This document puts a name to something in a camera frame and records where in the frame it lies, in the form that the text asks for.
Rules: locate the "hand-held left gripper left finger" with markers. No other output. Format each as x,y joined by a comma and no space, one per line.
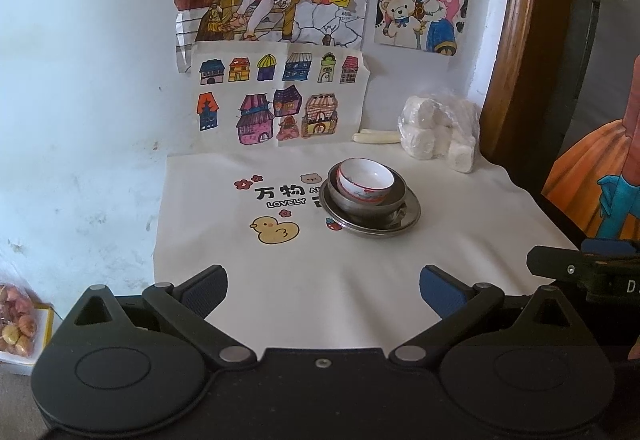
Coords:
205,290

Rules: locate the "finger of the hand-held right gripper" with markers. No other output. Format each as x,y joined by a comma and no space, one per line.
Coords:
555,264
610,246

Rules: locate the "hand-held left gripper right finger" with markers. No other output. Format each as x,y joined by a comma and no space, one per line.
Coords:
440,292

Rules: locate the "large steel plate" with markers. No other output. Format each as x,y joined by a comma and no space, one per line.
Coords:
402,220

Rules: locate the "steel bowl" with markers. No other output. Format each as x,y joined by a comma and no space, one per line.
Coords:
396,190
345,218

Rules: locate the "white ceramic bowl red rim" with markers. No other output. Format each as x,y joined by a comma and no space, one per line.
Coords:
365,175

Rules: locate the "orange dress painting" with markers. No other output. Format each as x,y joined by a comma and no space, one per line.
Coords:
585,180

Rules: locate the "white printed cloth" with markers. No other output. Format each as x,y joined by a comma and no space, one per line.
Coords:
300,270

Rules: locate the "clear bag of white rolls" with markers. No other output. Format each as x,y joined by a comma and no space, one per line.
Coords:
435,135

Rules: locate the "white box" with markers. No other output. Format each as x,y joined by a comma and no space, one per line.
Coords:
45,330

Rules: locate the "white stick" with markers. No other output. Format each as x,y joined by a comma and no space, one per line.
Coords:
375,137

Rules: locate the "bag of round snacks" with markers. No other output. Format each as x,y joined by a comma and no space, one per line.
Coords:
17,320

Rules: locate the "coloured houses drawing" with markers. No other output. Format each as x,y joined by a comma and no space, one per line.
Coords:
235,90

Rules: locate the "wooden frame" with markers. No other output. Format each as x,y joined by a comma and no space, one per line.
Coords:
515,45

